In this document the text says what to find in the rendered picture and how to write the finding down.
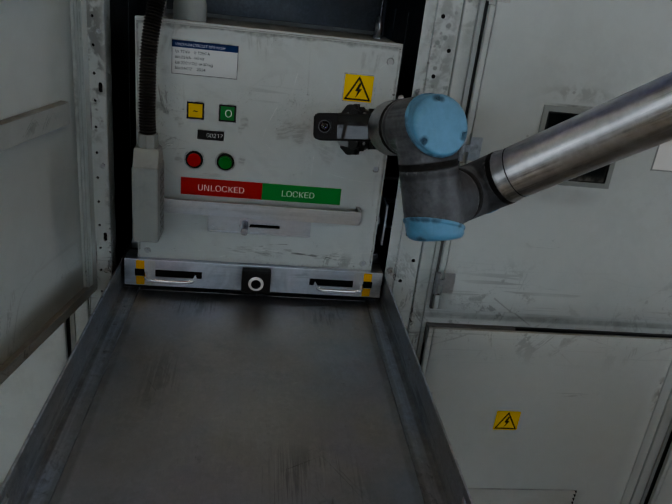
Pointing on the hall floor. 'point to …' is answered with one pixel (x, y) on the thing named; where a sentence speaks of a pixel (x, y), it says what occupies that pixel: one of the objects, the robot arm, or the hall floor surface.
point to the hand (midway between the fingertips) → (335, 131)
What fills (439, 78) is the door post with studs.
